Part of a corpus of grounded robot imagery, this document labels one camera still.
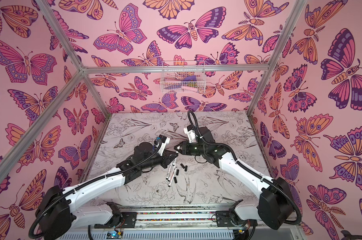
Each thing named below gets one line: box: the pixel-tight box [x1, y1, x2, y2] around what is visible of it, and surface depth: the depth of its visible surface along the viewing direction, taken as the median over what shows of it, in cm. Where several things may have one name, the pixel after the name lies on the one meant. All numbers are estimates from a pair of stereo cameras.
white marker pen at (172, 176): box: [168, 167, 177, 187], surface depth 88 cm
